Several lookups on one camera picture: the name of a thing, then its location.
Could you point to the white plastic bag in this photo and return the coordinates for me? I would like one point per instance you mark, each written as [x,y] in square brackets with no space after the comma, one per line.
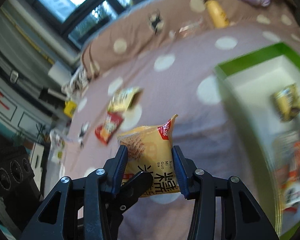
[58,142]

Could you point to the yellow small box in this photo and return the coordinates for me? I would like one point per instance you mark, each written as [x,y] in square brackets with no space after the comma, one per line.
[70,108]

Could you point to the striped white cloth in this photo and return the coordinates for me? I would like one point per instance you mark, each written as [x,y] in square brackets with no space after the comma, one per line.
[77,84]

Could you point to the orange rice cracker pack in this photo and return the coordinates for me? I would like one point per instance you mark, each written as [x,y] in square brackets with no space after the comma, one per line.
[149,150]

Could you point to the yellow drink bottle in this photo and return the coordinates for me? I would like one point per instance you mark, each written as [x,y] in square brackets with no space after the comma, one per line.
[217,14]

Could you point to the orange cartoon snack bag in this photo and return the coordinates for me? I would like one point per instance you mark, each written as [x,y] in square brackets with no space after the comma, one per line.
[290,183]

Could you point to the brown polka dot cushion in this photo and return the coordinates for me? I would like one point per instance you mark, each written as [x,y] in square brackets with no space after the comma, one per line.
[156,23]

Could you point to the white paper roll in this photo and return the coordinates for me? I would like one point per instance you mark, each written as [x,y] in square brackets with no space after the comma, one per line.
[59,73]

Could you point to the green cardboard box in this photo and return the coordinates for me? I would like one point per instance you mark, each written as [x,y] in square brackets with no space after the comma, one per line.
[246,84]

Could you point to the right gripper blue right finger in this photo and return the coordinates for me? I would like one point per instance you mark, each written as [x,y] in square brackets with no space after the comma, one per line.
[242,216]

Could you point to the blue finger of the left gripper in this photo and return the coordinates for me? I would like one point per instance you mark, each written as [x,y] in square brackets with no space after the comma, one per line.
[130,192]

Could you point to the small pale green snack packet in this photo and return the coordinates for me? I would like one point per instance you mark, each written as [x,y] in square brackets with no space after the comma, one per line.
[122,99]

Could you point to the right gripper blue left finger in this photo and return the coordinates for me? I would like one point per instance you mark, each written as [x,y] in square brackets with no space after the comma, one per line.
[83,208]

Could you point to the clear plastic water bottle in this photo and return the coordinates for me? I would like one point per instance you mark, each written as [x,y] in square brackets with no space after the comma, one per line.
[187,29]

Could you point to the clear cracker biscuit pack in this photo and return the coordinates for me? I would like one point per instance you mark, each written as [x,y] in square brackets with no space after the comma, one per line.
[283,145]

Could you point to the yellow snack bag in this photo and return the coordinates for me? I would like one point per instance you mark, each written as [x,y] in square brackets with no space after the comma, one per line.
[287,102]

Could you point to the red milk tea packet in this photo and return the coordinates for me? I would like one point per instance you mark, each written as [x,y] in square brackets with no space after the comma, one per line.
[108,128]

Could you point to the polka dot bed cover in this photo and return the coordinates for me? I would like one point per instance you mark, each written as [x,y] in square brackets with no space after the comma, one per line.
[175,79]

